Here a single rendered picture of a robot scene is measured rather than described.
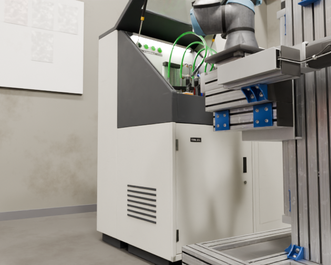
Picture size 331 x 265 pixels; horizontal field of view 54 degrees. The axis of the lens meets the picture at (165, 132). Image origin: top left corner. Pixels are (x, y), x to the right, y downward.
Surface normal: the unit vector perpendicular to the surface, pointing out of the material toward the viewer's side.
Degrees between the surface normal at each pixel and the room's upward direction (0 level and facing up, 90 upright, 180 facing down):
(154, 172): 90
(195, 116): 90
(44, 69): 90
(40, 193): 90
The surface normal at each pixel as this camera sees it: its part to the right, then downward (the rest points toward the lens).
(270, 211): 0.62, -0.05
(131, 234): -0.78, -0.04
